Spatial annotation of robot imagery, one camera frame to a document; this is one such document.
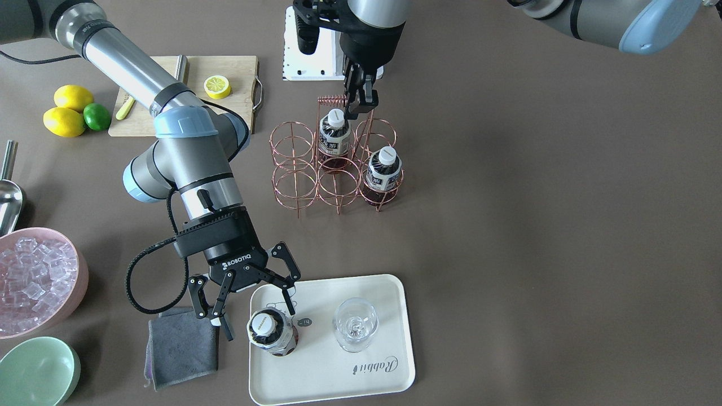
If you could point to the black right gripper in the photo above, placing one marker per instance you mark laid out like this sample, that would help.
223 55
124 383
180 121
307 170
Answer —
239 267

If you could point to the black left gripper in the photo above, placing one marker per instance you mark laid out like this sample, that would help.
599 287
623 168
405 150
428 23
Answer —
369 49

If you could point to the tea bottle white cap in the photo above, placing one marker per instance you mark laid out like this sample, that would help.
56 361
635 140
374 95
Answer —
272 330
334 140

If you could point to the copper wire bottle rack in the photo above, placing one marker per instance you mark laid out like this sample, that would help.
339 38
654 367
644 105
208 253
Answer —
303 175

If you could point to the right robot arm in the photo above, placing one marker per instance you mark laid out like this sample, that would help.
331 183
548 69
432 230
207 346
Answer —
191 156

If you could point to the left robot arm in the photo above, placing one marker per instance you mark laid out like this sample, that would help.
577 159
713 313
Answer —
370 32

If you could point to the grey folded cloth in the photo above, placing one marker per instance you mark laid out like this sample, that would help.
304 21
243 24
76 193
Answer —
180 347

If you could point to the cream rabbit tray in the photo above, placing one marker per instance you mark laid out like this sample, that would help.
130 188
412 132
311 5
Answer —
318 369

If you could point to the clear wine glass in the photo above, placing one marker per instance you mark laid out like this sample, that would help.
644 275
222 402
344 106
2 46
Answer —
355 322

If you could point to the bamboo cutting board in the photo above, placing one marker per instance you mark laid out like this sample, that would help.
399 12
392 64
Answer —
240 70

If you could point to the half lemon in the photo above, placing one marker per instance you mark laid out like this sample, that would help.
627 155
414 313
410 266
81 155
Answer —
217 87

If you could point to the steel muddler black tip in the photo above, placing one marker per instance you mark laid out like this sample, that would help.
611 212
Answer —
181 68

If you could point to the pink bowl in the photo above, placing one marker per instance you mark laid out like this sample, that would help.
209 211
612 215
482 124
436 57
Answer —
80 286

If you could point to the clear ice cubes pile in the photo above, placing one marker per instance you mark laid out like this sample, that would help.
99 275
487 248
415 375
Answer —
38 276

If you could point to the yellow plastic knife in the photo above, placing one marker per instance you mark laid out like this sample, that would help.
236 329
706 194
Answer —
125 108

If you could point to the green lime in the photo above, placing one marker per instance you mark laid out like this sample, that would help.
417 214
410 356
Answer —
97 117

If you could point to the green bowl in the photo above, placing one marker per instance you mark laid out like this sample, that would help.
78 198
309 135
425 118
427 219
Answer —
39 371

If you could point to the lower whole lemon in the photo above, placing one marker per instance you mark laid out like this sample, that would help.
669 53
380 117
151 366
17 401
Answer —
64 122

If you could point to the whole lemon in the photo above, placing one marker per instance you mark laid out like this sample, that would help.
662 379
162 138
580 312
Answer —
64 122
73 97

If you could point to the steel ice scoop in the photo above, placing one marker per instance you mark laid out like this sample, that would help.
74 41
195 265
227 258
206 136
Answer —
12 195

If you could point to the upper whole lemon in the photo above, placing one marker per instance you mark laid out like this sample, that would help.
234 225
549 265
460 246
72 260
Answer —
73 97

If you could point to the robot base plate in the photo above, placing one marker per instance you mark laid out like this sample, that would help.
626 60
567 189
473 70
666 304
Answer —
327 61

